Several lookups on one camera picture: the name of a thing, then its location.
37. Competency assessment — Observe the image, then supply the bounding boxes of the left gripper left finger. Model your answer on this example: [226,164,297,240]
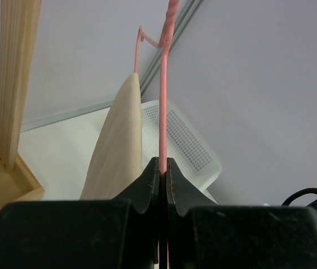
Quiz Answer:
[0,157,160,268]

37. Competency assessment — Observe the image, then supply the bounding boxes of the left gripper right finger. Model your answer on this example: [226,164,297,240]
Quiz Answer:
[166,158,317,268]

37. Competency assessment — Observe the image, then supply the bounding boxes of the beige trousers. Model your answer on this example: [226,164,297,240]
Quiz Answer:
[80,73,142,200]

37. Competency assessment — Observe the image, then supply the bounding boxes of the pink wire hanger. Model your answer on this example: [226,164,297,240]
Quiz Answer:
[134,0,179,268]

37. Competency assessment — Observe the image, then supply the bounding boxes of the white plastic basket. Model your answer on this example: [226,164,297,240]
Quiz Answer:
[141,100,222,201]

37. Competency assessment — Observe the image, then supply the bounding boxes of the wooden clothes rack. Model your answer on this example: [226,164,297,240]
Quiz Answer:
[0,1,44,207]

